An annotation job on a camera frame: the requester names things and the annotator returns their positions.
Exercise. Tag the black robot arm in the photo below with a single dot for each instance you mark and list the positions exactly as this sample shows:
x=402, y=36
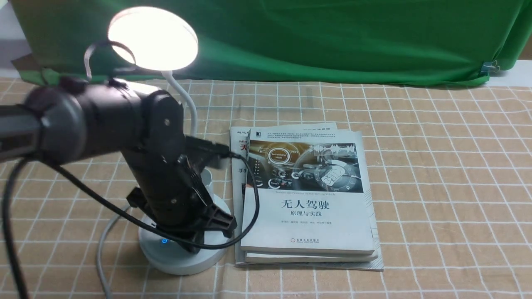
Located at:
x=75, y=120

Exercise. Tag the orange checkered tablecloth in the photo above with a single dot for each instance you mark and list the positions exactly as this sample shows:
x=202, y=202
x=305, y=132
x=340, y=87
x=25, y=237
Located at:
x=450, y=171

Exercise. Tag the metal binder clip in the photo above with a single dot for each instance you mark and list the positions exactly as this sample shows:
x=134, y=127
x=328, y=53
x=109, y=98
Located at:
x=489, y=67

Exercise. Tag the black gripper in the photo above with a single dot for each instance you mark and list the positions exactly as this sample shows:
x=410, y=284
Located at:
x=172, y=194

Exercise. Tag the green backdrop cloth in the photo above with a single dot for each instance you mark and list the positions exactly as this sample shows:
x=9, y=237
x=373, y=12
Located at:
x=409, y=42

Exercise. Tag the middle white book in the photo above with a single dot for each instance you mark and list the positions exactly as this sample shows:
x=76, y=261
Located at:
x=256, y=257

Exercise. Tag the bottom white red-lettered book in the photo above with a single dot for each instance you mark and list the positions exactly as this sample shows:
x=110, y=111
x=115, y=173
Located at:
x=238, y=144

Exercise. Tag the top white self-driving book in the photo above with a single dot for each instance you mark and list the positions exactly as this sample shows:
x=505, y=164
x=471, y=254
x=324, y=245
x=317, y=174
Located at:
x=311, y=188

